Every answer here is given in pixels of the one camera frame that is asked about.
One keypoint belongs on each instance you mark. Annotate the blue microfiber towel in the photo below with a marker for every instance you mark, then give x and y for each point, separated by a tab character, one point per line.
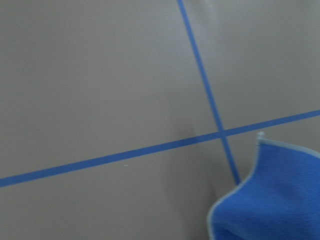
278	200

